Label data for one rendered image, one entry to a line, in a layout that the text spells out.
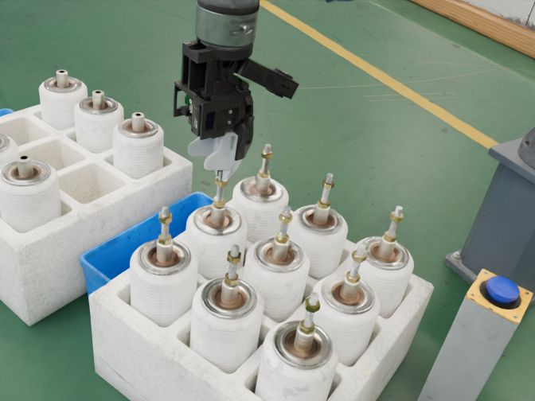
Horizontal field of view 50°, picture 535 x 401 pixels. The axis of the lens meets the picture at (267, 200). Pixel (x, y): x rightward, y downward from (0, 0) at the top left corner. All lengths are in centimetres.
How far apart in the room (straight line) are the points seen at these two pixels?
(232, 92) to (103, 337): 42
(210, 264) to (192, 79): 30
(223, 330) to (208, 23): 38
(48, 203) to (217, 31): 45
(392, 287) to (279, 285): 18
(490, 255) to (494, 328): 48
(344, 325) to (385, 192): 77
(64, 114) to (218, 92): 58
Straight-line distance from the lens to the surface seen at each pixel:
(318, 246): 90
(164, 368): 83
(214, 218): 88
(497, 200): 122
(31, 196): 98
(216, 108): 73
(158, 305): 83
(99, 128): 118
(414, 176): 161
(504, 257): 125
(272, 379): 73
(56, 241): 101
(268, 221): 96
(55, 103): 126
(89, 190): 119
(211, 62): 72
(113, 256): 108
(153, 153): 111
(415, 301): 95
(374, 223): 139
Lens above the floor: 80
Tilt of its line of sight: 36 degrees down
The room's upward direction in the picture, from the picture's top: 9 degrees clockwise
